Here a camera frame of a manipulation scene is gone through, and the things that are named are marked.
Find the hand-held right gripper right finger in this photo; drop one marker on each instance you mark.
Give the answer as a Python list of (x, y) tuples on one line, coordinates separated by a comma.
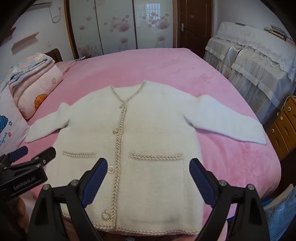
[(201, 180)]

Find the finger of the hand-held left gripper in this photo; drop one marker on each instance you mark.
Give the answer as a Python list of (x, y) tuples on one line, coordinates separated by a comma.
[(19, 151), (46, 156)]

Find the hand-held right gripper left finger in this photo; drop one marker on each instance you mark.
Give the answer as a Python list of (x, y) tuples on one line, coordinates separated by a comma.
[(94, 180)]

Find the white knit cardigan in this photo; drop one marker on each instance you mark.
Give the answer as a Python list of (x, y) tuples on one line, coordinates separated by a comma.
[(157, 129)]

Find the pink cartoon pillow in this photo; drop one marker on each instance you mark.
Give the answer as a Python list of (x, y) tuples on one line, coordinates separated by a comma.
[(9, 120)]

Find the folded pink quilt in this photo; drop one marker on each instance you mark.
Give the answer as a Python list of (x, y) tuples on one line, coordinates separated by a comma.
[(39, 90)]

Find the folded floral blanket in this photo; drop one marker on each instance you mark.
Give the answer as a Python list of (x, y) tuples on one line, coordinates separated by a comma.
[(27, 64)]

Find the person's jeans leg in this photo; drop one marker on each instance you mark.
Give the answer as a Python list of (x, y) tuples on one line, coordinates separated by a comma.
[(282, 213)]

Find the wooden drawer cabinet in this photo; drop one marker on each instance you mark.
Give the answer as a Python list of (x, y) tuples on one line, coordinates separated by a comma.
[(282, 129)]

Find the dark wooden headboard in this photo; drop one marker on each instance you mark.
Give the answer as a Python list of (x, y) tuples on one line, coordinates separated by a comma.
[(54, 54)]

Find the small packet on bed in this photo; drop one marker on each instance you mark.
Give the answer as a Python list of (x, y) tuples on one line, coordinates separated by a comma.
[(79, 59)]

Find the pink bed blanket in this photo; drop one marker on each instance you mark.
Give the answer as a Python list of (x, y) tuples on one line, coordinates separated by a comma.
[(185, 69)]

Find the lace-covered furniture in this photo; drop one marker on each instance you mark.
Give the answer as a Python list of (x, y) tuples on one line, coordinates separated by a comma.
[(249, 69)]

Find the floral sliding-door wardrobe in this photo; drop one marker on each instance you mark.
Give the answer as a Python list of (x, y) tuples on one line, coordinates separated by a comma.
[(115, 23)]

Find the white air conditioner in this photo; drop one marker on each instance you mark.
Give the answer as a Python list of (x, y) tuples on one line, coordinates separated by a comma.
[(42, 2)]

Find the dark wooden door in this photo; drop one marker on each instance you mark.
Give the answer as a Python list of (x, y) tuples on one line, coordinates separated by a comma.
[(196, 23)]

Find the stack of books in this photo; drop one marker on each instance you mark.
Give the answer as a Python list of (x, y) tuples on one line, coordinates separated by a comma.
[(275, 31)]

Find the pink wall shelf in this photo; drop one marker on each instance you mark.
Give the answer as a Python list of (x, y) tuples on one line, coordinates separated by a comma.
[(25, 41)]

